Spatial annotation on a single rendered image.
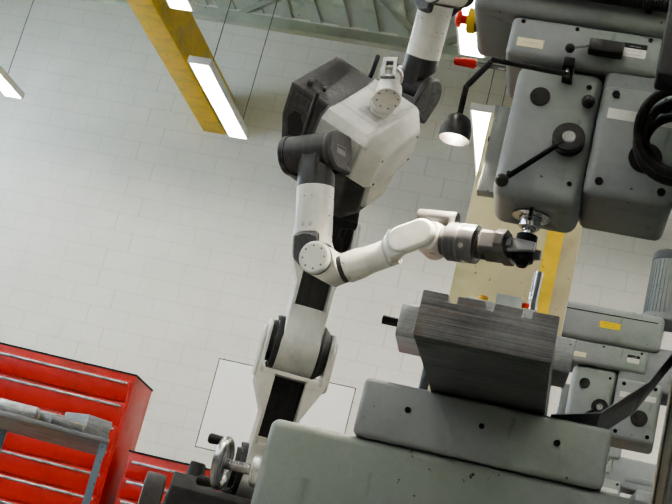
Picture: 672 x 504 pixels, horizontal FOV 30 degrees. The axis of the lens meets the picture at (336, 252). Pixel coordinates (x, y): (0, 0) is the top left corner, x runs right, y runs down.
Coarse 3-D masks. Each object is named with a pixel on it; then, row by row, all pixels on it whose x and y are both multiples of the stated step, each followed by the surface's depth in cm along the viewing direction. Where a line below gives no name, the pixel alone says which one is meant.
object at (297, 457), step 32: (288, 448) 250; (320, 448) 249; (352, 448) 248; (384, 448) 248; (288, 480) 248; (320, 480) 247; (352, 480) 246; (384, 480) 246; (416, 480) 245; (448, 480) 244; (480, 480) 243; (512, 480) 242; (544, 480) 242
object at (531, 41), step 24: (528, 24) 276; (552, 24) 276; (528, 48) 275; (552, 48) 274; (624, 48) 271; (648, 48) 271; (576, 72) 275; (600, 72) 272; (624, 72) 270; (648, 72) 269
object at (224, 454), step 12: (216, 444) 269; (228, 444) 265; (216, 456) 262; (228, 456) 270; (216, 468) 262; (228, 468) 266; (240, 468) 265; (252, 468) 262; (204, 480) 266; (216, 480) 263; (252, 480) 263
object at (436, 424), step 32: (384, 384) 250; (384, 416) 248; (416, 416) 248; (448, 416) 247; (480, 416) 246; (512, 416) 245; (544, 416) 244; (416, 448) 247; (448, 448) 245; (480, 448) 244; (512, 448) 243; (544, 448) 242; (576, 448) 241; (608, 448) 241; (576, 480) 240
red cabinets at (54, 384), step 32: (0, 352) 766; (32, 352) 768; (0, 384) 762; (32, 384) 760; (64, 384) 760; (96, 384) 758; (128, 384) 757; (96, 416) 753; (128, 416) 762; (32, 448) 749; (64, 448) 748; (128, 448) 779; (0, 480) 744; (32, 480) 744; (64, 480) 742; (96, 480) 741; (128, 480) 741
